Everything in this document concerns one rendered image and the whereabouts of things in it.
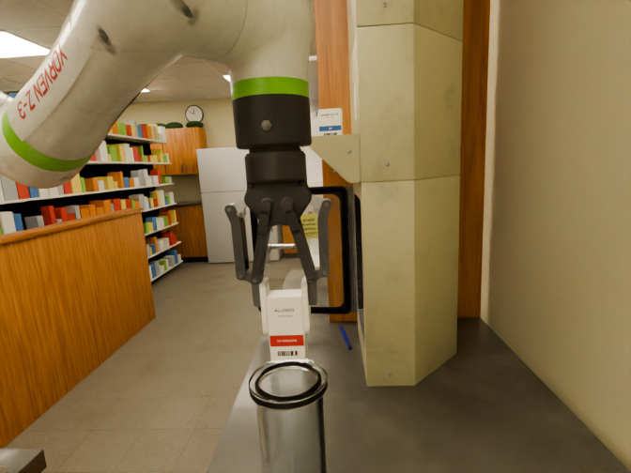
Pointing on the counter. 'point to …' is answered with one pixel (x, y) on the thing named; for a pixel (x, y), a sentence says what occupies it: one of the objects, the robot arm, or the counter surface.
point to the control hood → (340, 154)
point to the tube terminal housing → (407, 197)
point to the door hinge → (353, 249)
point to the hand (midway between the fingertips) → (285, 307)
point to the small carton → (330, 122)
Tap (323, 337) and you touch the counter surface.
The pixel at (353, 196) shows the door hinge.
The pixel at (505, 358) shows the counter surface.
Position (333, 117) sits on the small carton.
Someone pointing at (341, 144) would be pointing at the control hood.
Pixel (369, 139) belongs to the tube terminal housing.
